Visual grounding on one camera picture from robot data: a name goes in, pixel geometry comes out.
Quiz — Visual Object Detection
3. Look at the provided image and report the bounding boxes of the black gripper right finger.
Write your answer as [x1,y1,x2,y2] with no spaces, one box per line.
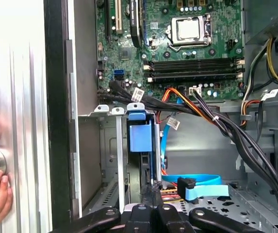
[154,182,258,233]

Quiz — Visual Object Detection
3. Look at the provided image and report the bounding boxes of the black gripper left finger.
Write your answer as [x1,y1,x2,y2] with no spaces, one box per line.
[53,182,155,233]

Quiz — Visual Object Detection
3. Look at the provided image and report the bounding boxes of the hard disk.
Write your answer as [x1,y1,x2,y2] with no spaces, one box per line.
[126,103,165,197]

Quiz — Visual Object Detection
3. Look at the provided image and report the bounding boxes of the metal disk bay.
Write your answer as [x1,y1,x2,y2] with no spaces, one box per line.
[77,104,278,233]

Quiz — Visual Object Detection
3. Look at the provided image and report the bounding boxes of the black PC case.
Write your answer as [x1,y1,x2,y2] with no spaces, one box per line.
[44,0,278,233]

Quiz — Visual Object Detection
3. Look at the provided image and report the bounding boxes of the black RAM slots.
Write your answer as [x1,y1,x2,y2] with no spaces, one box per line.
[143,57,246,83]

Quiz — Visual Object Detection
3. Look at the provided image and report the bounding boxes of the green motherboard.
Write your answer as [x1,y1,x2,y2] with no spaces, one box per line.
[96,0,246,100]

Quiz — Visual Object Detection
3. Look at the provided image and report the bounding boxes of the silver CPU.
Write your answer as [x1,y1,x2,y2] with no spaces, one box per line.
[176,18,200,41]

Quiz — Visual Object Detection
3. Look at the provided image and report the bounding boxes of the CPU socket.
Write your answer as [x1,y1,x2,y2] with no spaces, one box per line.
[165,12,214,52]

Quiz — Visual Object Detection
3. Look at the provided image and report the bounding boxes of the black expansion slot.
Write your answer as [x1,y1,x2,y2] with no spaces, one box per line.
[104,0,112,42]

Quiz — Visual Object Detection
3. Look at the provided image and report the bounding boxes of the white expansion slot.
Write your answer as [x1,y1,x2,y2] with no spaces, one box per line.
[115,0,123,34]

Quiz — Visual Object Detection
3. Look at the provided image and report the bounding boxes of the disk power wire black connector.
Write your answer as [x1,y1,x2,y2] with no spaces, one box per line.
[162,169,178,200]

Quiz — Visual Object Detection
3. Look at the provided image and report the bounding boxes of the blue SATA wire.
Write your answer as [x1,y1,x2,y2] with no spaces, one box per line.
[160,97,229,203]

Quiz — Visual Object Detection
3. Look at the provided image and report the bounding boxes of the black cable bundle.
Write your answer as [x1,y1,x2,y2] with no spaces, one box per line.
[97,81,278,233]

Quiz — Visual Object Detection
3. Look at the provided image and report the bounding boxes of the orange wire bundle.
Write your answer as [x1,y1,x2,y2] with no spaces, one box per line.
[162,88,214,124]

